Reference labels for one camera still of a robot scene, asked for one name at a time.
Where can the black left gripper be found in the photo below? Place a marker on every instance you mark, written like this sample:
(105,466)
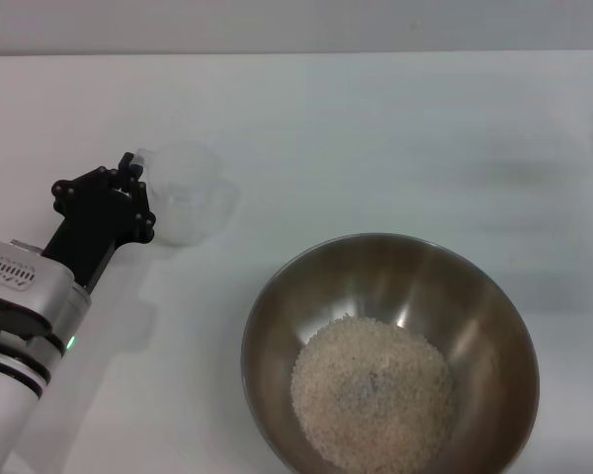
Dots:
(96,222)

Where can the clear plastic measuring cup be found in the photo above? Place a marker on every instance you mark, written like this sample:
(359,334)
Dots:
(193,197)

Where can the white rice grains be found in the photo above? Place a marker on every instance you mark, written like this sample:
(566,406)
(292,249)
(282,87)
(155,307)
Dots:
(375,385)

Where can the stainless steel bowl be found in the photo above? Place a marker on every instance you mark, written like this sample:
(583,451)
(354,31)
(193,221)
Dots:
(474,306)

